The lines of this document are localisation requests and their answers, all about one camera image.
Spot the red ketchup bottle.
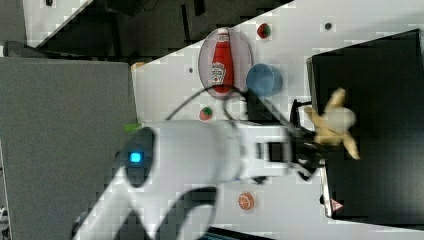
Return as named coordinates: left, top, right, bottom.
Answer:
left=211, top=28, right=234, bottom=93

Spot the plush peeled banana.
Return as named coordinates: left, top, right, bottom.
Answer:
left=304, top=88, right=360, bottom=160

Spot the grey partition panel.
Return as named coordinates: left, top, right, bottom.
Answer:
left=0, top=58, right=136, bottom=240

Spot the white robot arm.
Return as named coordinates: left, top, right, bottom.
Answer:
left=71, top=97, right=325, bottom=240

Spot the orange slice toy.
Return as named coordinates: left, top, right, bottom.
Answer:
left=238, top=192, right=255, bottom=211

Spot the red strawberry toy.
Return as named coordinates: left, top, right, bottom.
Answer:
left=257, top=23, right=271, bottom=39

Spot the blue cup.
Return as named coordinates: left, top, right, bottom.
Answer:
left=246, top=64, right=283, bottom=97

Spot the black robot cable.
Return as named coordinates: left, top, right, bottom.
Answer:
left=165, top=84, right=254, bottom=122

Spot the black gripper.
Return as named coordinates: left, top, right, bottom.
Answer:
left=290, top=99, right=324, bottom=181

